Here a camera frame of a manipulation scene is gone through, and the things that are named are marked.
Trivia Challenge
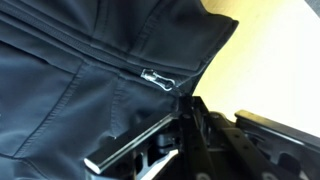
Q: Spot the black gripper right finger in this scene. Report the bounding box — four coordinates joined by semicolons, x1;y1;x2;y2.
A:
235;110;320;180

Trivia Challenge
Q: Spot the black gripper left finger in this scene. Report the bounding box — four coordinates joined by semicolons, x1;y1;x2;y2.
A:
84;112;178;175

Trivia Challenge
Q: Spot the black zip-up jacket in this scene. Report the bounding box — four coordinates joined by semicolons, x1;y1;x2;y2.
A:
0;0;237;180

